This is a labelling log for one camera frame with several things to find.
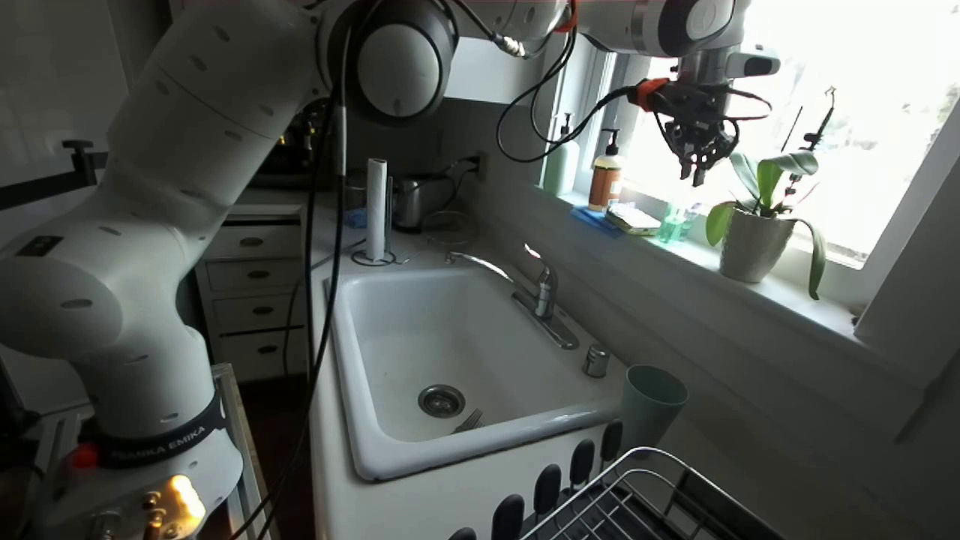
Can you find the wire dish rack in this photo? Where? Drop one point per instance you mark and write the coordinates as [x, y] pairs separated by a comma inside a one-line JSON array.
[[648, 492]]

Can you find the potted orchid plant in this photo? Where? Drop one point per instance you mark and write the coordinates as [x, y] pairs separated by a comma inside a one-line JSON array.
[[752, 234]]

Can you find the teal plastic cup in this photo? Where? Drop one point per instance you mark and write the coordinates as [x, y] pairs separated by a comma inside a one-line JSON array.
[[648, 404]]

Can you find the chrome faucet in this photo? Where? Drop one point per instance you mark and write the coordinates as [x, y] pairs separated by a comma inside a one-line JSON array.
[[537, 300]]

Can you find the clear green spray bottle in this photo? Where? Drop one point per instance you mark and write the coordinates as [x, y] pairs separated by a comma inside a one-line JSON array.
[[676, 219]]

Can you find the chrome soap dispenser knob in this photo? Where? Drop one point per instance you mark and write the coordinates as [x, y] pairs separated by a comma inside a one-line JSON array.
[[596, 362]]

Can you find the orange soap pump bottle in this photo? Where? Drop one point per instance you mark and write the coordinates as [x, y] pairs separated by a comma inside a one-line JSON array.
[[605, 171]]

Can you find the white ceramic sink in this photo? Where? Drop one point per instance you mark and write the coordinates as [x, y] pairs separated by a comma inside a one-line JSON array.
[[400, 331]]

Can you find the blue sponge cloth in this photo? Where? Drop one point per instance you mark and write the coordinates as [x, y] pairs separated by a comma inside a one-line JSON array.
[[597, 219]]

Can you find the metal kettle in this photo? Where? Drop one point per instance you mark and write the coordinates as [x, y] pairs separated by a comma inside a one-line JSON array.
[[409, 205]]

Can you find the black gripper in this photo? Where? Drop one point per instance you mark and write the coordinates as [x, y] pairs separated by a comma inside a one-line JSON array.
[[694, 124]]

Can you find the sink drain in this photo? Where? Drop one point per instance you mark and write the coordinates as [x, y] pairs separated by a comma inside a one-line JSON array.
[[443, 400]]

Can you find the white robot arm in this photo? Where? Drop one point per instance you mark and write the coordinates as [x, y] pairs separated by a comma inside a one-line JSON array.
[[95, 287]]

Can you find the white drawer cabinet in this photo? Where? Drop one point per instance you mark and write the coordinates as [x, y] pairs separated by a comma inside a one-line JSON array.
[[250, 287]]

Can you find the Scotch-Brite sponge pack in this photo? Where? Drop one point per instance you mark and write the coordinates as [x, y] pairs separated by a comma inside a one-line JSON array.
[[630, 219]]

